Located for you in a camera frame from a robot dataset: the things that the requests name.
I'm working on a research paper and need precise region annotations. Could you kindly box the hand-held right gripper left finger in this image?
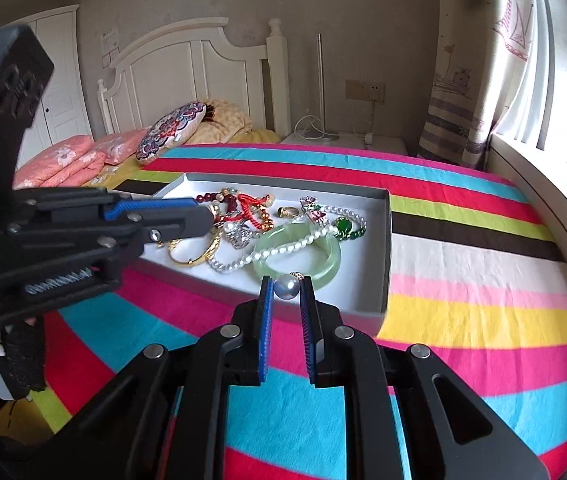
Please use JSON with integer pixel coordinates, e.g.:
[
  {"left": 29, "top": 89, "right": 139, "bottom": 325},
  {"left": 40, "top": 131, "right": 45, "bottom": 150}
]
[{"left": 24, "top": 275, "right": 274, "bottom": 480}]

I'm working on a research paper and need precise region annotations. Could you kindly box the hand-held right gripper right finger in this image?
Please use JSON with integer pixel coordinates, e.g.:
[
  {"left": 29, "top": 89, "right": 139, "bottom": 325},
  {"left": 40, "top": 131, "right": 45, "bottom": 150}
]
[{"left": 299, "top": 275, "right": 549, "bottom": 480}]

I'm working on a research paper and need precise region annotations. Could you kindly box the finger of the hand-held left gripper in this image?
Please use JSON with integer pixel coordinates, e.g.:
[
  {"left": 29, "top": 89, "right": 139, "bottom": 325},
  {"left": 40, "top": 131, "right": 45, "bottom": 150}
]
[
  {"left": 20, "top": 187, "right": 199, "bottom": 223},
  {"left": 12, "top": 203, "right": 215, "bottom": 262}
]

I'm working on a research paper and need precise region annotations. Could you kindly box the grey pearl pendant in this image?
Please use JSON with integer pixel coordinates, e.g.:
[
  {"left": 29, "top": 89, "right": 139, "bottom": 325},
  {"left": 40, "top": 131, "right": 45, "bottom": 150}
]
[{"left": 274, "top": 271, "right": 307, "bottom": 302}]

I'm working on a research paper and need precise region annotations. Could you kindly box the grey white jewelry box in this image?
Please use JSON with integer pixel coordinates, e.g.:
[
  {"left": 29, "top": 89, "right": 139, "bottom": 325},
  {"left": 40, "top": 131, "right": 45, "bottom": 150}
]
[{"left": 136, "top": 172, "right": 392, "bottom": 339}]

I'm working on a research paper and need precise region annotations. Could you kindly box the green jade bangle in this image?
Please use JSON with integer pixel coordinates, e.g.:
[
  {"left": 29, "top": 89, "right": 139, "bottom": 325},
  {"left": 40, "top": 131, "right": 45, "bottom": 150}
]
[{"left": 252, "top": 222, "right": 341, "bottom": 284}]

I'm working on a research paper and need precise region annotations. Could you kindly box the gold bangle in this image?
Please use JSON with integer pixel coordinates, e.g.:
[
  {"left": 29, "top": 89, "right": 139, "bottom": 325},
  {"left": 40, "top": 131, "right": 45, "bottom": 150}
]
[{"left": 168, "top": 234, "right": 222, "bottom": 266}]

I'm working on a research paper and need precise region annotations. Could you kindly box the pink pillow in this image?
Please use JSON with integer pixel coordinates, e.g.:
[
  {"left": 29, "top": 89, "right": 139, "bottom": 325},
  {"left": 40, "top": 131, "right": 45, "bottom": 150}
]
[{"left": 94, "top": 129, "right": 152, "bottom": 166}]

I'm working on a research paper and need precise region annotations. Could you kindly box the silver rhinestone ornament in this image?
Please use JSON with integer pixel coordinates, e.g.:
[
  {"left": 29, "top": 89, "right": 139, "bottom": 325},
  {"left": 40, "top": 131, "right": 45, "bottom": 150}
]
[{"left": 228, "top": 224, "right": 255, "bottom": 250}]

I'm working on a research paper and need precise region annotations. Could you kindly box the white wardrobe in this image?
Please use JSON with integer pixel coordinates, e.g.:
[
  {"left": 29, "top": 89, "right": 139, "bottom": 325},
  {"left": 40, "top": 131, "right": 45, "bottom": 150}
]
[{"left": 14, "top": 5, "right": 92, "bottom": 162}]

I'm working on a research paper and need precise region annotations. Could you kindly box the pink floral folded quilt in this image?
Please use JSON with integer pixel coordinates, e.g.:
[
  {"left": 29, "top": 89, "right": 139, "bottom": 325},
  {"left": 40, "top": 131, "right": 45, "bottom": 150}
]
[{"left": 14, "top": 135, "right": 107, "bottom": 190}]

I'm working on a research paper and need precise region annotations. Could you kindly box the round patterned cushion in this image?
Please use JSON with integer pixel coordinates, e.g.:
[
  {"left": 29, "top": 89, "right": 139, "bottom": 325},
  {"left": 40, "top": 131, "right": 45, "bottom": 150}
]
[{"left": 136, "top": 102, "right": 208, "bottom": 163}]

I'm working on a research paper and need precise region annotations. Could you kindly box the beige plush blanket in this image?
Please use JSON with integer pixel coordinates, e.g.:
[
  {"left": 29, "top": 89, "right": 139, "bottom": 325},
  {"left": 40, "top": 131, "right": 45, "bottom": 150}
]
[{"left": 191, "top": 99, "right": 255, "bottom": 144}]

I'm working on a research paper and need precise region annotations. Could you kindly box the silver red gem brooch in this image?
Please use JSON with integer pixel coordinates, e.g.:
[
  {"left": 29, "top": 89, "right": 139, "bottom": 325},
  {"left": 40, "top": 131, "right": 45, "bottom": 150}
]
[{"left": 299, "top": 196, "right": 329, "bottom": 224}]

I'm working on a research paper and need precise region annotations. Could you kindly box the white wooden headboard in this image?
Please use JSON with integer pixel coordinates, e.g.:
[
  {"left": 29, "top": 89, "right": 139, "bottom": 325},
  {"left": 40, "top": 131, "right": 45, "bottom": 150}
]
[{"left": 98, "top": 17, "right": 289, "bottom": 136}]

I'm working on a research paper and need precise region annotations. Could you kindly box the striped colourful blanket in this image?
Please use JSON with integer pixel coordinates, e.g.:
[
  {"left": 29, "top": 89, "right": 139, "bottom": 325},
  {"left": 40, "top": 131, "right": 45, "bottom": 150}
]
[{"left": 14, "top": 142, "right": 567, "bottom": 480}]

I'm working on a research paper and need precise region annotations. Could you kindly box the black lace cloth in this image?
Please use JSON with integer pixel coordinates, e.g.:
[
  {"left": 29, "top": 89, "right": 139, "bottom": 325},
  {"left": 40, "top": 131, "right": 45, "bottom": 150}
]
[{"left": 2, "top": 320, "right": 47, "bottom": 397}]

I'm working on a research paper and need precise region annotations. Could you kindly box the white lamp pole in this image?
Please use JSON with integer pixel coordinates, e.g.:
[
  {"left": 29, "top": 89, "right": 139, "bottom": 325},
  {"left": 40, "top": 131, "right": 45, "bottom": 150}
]
[{"left": 308, "top": 34, "right": 340, "bottom": 140}]

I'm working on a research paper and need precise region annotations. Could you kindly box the white nightstand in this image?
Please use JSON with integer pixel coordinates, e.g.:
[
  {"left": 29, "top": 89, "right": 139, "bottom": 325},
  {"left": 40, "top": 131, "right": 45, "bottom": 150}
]
[{"left": 281, "top": 131, "right": 408, "bottom": 156}]

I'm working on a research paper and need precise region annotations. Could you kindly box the printed striped curtain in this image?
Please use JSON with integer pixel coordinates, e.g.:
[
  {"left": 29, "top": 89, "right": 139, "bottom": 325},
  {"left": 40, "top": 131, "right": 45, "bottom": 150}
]
[{"left": 417, "top": 0, "right": 537, "bottom": 171}]

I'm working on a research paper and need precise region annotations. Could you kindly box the white sheer curtain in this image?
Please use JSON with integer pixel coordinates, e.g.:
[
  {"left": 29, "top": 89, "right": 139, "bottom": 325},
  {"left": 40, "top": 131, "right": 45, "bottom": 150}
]
[{"left": 488, "top": 0, "right": 567, "bottom": 173}]

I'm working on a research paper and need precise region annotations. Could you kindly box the dark red bead bracelet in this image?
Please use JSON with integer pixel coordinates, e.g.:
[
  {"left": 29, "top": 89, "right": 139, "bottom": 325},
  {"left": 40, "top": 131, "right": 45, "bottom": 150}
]
[{"left": 195, "top": 191, "right": 237, "bottom": 214}]

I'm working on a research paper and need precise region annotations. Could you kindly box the red coral bead bracelet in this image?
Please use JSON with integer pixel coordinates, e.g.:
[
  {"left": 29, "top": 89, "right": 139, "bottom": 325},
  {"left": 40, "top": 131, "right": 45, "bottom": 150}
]
[{"left": 224, "top": 192, "right": 272, "bottom": 231}]

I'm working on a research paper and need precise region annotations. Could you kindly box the white pearl necklace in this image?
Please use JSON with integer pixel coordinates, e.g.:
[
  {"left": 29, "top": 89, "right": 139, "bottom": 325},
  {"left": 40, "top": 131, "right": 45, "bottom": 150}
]
[{"left": 208, "top": 203, "right": 367, "bottom": 275}]

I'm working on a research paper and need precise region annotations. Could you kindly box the green gem bracelet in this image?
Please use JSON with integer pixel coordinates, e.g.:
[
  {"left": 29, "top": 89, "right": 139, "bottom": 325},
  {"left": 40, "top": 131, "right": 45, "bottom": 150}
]
[{"left": 333, "top": 216, "right": 367, "bottom": 241}]

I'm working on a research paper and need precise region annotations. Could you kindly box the white wall switch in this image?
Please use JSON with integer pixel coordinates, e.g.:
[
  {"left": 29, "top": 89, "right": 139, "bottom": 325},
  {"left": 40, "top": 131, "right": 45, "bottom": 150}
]
[{"left": 102, "top": 30, "right": 121, "bottom": 68}]

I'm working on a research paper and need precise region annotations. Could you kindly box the white cable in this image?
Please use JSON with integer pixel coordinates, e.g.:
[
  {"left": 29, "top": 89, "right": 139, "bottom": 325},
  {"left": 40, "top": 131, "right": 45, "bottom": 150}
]
[{"left": 293, "top": 113, "right": 325, "bottom": 139}]

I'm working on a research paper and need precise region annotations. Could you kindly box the beige wall socket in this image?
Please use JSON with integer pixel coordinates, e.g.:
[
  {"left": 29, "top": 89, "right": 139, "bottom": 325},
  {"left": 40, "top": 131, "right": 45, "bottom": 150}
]
[{"left": 346, "top": 79, "right": 385, "bottom": 102}]

